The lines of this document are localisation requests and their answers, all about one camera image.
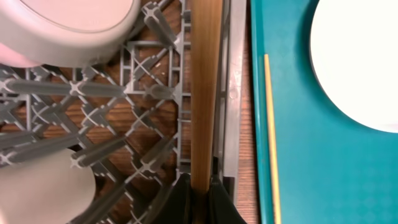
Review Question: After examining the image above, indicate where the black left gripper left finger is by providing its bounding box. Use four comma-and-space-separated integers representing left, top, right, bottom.
154, 174, 192, 224

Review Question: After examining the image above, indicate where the large white pink plate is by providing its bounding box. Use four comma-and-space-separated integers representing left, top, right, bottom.
310, 0, 397, 133

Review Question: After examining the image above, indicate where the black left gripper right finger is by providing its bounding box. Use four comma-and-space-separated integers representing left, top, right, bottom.
208, 175, 246, 224

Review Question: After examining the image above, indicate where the teal plastic tray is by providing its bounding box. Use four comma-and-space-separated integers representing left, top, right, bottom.
250, 0, 397, 223

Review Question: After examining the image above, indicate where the wooden chopstick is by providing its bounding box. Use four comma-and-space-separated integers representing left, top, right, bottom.
264, 54, 282, 224
190, 0, 223, 224

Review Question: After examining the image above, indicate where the grey dishwasher rack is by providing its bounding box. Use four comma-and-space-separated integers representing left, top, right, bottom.
0, 0, 248, 224

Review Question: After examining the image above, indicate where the grey bowl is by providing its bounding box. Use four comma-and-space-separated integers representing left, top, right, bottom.
1, 0, 141, 68

